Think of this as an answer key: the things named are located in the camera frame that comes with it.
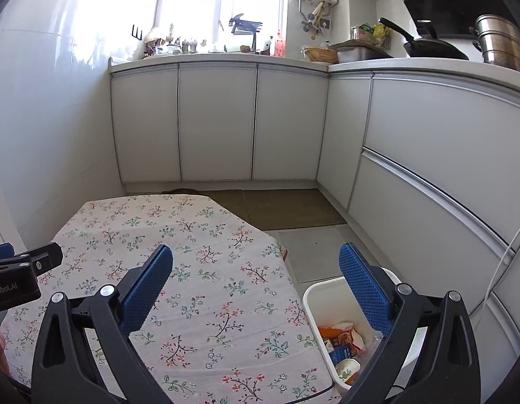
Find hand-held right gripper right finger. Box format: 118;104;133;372
338;242;482;404

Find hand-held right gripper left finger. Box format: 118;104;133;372
30;244;173;404

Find white plastic bin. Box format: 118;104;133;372
303;266;429;398

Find red snack packet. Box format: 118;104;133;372
336;329;367;356

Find blue carton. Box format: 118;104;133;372
328;344;352;366

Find white green printed wrapper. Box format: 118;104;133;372
335;358;362;384

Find floral tablecloth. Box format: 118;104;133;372
0;194;343;404

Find brown woven floor mat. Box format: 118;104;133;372
242;188;347;231
201;189;261;231

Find white cabinet with drawers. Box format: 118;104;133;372
317;71;520;388

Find white cabinet with doors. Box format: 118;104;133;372
110;61;330;186

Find metal tray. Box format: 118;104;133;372
328;39;393;64

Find wicker basket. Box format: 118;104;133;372
304;46;338;64

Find row of small jars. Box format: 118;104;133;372
144;25;210;56

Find black wok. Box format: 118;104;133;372
379;18;470;60

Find metal water pipes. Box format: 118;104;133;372
296;0;330;40

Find dark blue utensil stand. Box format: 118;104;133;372
229;13;263;53

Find steel steamer pot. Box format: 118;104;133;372
469;14;520;72

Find kitchen window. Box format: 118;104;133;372
153;0;286;51

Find white cable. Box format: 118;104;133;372
483;227;520;316

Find wall spice rack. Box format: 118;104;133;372
350;23;391;47

